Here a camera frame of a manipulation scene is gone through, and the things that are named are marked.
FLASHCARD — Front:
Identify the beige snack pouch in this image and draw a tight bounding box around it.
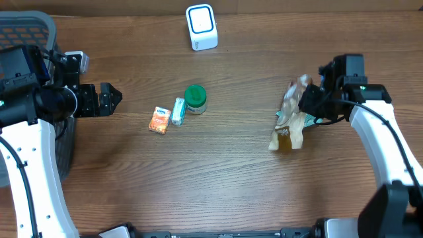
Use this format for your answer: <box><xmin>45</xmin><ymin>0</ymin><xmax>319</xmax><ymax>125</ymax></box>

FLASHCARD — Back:
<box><xmin>268</xmin><ymin>74</ymin><xmax>313</xmax><ymax>151</ymax></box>

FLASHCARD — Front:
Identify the blue tissue pack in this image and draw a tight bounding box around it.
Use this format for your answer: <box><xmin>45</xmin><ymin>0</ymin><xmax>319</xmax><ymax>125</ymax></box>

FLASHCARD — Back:
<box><xmin>171</xmin><ymin>97</ymin><xmax>186</xmax><ymax>126</ymax></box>

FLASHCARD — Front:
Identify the orange tissue pack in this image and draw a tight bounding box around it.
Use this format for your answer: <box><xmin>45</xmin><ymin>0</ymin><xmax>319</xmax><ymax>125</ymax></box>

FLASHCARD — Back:
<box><xmin>148</xmin><ymin>106</ymin><xmax>172</xmax><ymax>135</ymax></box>

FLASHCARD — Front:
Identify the mint green wipes pack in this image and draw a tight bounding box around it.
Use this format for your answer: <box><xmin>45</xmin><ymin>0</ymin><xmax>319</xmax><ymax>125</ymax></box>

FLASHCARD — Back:
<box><xmin>276</xmin><ymin>110</ymin><xmax>323</xmax><ymax>128</ymax></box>

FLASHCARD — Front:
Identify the green lid jar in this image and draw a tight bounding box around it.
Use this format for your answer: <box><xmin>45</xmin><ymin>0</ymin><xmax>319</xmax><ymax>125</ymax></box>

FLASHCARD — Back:
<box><xmin>184</xmin><ymin>85</ymin><xmax>207</xmax><ymax>114</ymax></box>

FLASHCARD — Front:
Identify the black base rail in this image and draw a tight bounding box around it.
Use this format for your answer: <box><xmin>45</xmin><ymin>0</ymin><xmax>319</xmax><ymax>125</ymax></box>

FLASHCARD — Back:
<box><xmin>79</xmin><ymin>223</ymin><xmax>373</xmax><ymax>238</ymax></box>

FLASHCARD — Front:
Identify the white barcode scanner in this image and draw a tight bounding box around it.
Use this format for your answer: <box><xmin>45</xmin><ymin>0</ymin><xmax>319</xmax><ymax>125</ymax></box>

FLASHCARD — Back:
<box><xmin>186</xmin><ymin>4</ymin><xmax>218</xmax><ymax>52</ymax></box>

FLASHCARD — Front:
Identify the grey plastic mesh basket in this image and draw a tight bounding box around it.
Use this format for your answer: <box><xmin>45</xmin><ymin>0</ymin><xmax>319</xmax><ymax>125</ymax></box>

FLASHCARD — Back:
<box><xmin>1</xmin><ymin>11</ymin><xmax>77</xmax><ymax>181</ymax></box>

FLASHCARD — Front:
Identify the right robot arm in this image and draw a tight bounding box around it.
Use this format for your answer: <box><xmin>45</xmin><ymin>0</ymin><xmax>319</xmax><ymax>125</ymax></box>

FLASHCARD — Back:
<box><xmin>299</xmin><ymin>54</ymin><xmax>422</xmax><ymax>238</ymax></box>

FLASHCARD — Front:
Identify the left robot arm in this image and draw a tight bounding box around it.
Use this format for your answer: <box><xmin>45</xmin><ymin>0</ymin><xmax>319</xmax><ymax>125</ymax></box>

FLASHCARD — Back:
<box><xmin>1</xmin><ymin>45</ymin><xmax>122</xmax><ymax>237</ymax></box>

